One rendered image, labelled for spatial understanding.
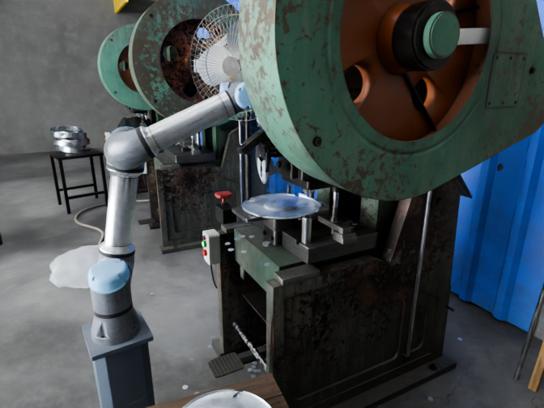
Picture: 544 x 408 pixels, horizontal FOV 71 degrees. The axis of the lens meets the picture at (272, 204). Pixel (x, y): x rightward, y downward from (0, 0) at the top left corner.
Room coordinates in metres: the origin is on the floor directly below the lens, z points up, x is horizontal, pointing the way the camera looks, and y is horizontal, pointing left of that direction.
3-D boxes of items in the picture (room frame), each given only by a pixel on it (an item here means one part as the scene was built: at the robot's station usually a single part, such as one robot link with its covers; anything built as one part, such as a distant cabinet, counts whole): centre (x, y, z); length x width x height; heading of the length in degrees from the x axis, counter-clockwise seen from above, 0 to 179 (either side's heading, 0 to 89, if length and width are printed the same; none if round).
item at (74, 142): (3.74, 1.94, 0.40); 0.45 x 0.40 x 0.79; 40
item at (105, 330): (1.07, 0.51, 0.50); 0.15 x 0.15 x 0.10
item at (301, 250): (1.42, -0.15, 0.68); 0.45 x 0.30 x 0.06; 28
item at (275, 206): (1.36, -0.03, 0.78); 0.29 x 0.29 x 0.01
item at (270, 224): (1.34, 0.01, 0.72); 0.25 x 0.14 x 0.14; 118
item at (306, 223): (1.21, -0.12, 0.75); 0.03 x 0.03 x 0.10; 28
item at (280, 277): (1.25, -0.40, 0.45); 0.92 x 0.12 x 0.90; 118
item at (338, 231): (1.27, -0.23, 0.76); 0.17 x 0.06 x 0.10; 28
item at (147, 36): (3.12, 0.34, 0.87); 1.53 x 0.99 x 1.74; 116
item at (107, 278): (1.07, 0.51, 0.62); 0.13 x 0.12 x 0.14; 15
